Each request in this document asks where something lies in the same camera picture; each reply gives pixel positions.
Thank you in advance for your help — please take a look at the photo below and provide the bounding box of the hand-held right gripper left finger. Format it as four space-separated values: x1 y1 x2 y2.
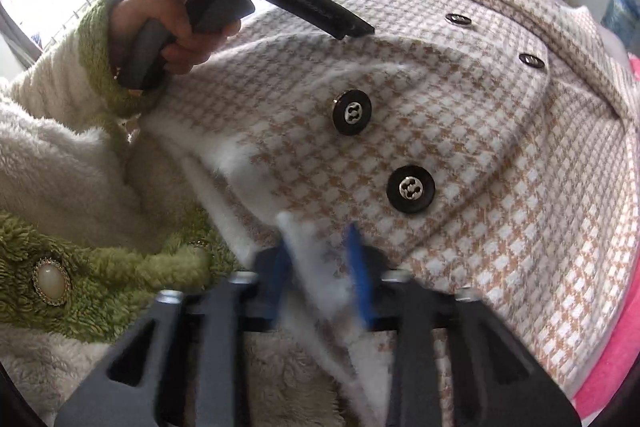
55 247 296 427

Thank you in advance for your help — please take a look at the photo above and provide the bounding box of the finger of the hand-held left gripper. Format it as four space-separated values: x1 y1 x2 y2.
250 0 376 40

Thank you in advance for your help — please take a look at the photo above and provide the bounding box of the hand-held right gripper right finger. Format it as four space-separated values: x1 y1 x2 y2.
345 222 583 427

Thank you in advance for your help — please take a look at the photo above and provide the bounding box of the beige houndstooth coat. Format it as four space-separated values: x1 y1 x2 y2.
127 0 640 427

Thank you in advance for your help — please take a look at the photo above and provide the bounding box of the person's left forearm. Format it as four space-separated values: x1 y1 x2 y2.
0 0 166 142

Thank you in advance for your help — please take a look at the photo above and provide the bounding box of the person's left hand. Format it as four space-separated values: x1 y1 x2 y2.
109 0 242 78

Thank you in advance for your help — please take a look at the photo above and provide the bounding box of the person's white fluffy robe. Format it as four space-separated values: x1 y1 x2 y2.
0 77 391 427

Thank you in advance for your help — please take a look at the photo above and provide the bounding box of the pink floral blanket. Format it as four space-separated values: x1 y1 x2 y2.
570 57 640 427

